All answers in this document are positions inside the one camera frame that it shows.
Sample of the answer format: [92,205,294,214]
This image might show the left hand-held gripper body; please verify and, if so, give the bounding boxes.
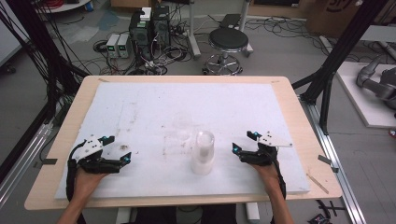
[75,134,121,175]

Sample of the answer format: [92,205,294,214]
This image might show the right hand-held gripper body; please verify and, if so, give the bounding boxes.
[238,131,294,167]

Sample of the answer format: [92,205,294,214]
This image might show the stack of clear plastic cups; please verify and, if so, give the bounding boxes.
[190,130,217,175]

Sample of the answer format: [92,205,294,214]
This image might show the person's right hand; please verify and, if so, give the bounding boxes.
[249,161,283,196]

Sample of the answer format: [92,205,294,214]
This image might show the person's left hand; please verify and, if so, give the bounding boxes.
[72,167,109,202]

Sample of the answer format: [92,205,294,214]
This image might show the light wooden table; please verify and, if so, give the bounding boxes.
[23,75,344,211]

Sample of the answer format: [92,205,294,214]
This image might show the white table leg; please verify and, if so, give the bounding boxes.
[245,202,262,224]
[115,206,132,224]

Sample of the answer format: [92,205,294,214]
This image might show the thin wooden stick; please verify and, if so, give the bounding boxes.
[305,173,330,195]

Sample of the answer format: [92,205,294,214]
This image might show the grey tape strip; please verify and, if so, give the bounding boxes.
[317,154,332,166]

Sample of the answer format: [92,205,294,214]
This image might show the person's dark trousers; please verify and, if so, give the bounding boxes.
[122,204,238,224]

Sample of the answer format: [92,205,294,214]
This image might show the white foam mat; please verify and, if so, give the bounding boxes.
[54,81,311,201]

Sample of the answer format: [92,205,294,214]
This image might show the grey power supply unit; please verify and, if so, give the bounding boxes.
[106,34,121,59]
[117,33,132,59]

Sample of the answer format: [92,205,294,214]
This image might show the electronic equipment boxes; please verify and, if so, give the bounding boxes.
[92,18,206,77]

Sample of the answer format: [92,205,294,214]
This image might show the black round stool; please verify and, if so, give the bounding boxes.
[203,27,250,76]

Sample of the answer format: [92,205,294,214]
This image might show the black computer tower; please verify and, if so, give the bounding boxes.
[151,5,172,49]
[128,10,154,61]

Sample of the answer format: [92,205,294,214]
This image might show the white floor board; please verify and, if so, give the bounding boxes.
[335,61,396,130]

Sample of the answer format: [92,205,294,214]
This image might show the white metal stand leg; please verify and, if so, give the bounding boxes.
[186,0,203,61]
[238,0,254,58]

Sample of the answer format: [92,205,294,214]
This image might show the small white box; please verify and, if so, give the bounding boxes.
[139,7,153,22]

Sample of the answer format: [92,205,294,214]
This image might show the white round table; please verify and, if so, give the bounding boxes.
[35,0,92,14]

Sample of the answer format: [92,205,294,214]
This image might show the brown cardboard box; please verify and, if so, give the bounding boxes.
[305,0,396,39]

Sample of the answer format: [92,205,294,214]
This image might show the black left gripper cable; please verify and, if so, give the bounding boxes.
[65,139,87,202]

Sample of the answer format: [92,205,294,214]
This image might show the aluminium floor rail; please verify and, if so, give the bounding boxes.
[0,120,54,209]
[299,95,369,224]

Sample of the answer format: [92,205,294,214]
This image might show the black metal frame post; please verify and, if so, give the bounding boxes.
[291,0,390,135]
[0,0,92,185]

